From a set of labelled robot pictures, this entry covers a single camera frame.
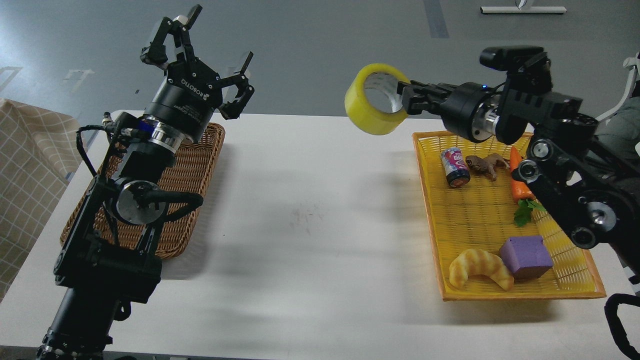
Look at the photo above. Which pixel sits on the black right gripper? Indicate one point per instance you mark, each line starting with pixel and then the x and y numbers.
pixel 462 108

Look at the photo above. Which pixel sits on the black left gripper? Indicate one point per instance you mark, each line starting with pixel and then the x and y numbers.
pixel 185 102

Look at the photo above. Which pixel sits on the yellow tape roll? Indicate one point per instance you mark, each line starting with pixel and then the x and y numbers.
pixel 384 79

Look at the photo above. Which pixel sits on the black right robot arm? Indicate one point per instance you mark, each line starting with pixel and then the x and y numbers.
pixel 590 191

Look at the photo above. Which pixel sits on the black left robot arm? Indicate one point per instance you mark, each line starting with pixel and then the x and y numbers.
pixel 108 258

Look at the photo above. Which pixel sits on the small soda can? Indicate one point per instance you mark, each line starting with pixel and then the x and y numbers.
pixel 457 172

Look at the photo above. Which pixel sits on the brown toy frog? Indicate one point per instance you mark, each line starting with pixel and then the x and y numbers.
pixel 487 165

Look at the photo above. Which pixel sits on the white stand base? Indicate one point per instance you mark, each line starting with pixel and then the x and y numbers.
pixel 523 7

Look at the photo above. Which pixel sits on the orange toy carrot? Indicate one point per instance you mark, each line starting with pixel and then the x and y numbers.
pixel 521 194

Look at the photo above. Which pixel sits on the beige checkered cloth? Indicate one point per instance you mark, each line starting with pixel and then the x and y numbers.
pixel 37 155

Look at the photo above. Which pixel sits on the yellow plastic basket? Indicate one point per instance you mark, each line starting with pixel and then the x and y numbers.
pixel 480 215

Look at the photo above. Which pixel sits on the toy croissant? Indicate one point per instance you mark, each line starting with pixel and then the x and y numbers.
pixel 478 262

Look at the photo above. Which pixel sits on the purple foam cube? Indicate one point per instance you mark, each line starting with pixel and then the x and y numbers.
pixel 526 256

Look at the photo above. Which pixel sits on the person in grey trousers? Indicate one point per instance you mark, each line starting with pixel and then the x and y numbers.
pixel 621 133

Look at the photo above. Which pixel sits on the white chair base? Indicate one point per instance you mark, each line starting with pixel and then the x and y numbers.
pixel 631 66

